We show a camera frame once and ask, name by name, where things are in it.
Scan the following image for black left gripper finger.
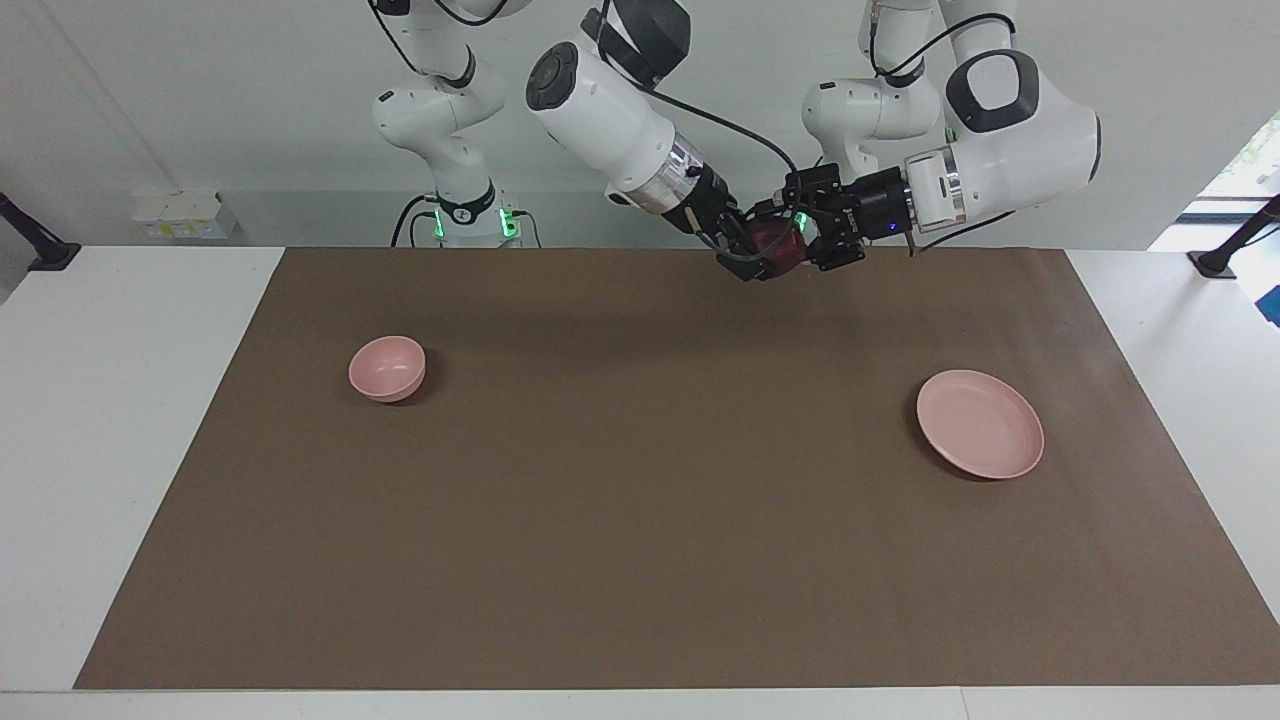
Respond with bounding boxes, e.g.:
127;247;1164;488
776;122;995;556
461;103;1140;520
783;163;851;213
800;220;867;273

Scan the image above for black clamp stand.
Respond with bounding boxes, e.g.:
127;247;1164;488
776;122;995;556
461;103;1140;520
1187;194;1280;280
0;192;82;273

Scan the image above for dark red apple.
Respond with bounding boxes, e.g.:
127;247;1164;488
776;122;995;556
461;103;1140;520
752;222;807;278

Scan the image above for black right base cable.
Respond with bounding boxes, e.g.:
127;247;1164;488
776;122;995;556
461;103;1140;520
389;193;442;249

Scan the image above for pink plate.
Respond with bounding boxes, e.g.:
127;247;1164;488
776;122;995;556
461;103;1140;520
916;369;1046;481

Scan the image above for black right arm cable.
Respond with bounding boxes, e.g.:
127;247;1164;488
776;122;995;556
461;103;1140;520
590;0;801;183

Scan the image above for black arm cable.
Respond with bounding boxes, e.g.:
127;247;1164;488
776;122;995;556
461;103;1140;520
590;0;801;183
866;0;1017;257

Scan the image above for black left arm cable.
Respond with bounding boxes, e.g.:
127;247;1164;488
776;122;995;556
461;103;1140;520
866;0;1017;257

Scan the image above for brown table mat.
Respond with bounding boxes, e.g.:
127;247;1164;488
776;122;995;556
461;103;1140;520
73;247;1280;691

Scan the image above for white wall socket boxes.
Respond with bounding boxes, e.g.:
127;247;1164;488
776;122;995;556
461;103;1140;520
131;190;240;240

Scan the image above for pink bowl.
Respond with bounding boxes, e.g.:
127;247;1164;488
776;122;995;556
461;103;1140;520
348;335;428;404

